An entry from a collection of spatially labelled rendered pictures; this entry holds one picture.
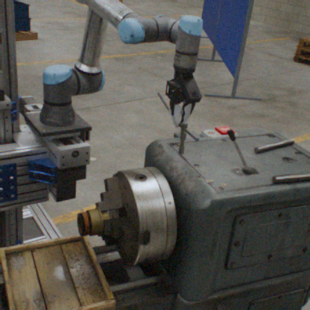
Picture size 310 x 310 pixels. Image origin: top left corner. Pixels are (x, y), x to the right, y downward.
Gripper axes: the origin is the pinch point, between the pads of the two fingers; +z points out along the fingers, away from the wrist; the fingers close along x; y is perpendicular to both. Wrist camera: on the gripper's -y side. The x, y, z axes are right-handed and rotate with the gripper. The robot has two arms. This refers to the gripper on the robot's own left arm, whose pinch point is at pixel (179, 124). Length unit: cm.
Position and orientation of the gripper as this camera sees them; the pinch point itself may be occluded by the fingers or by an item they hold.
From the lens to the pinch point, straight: 154.8
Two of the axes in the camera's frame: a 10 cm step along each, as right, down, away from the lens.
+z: -1.0, 8.9, 4.5
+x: -9.2, 0.9, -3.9
